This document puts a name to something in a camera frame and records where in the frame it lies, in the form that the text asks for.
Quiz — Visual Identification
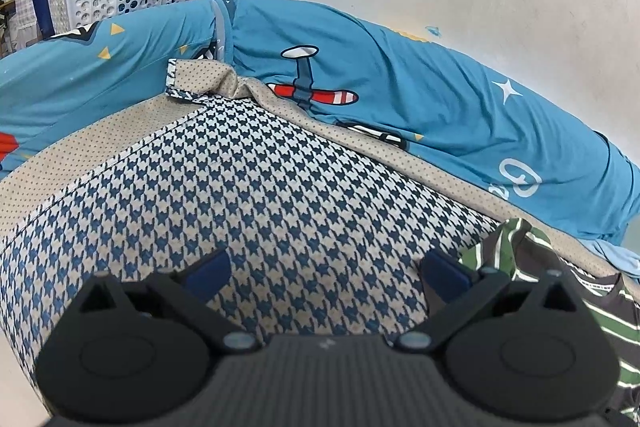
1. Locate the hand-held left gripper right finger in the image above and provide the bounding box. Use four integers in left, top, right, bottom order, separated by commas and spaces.
385, 249, 598, 355

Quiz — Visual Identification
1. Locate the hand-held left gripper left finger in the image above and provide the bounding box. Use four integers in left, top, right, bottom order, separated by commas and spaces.
75, 249, 262, 355

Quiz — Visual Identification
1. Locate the green grey striped t-shirt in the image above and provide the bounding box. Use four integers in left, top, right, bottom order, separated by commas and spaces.
457, 217, 640, 427

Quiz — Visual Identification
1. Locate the blue beige houndstooth blanket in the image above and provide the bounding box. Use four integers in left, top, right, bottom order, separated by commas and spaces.
0, 57, 640, 427

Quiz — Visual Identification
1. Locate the blue airplane print bedsheet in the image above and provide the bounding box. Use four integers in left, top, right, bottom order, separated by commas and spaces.
0, 0, 640, 278

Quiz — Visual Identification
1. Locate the dark blue board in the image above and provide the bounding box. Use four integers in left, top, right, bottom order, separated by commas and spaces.
29, 0, 57, 38

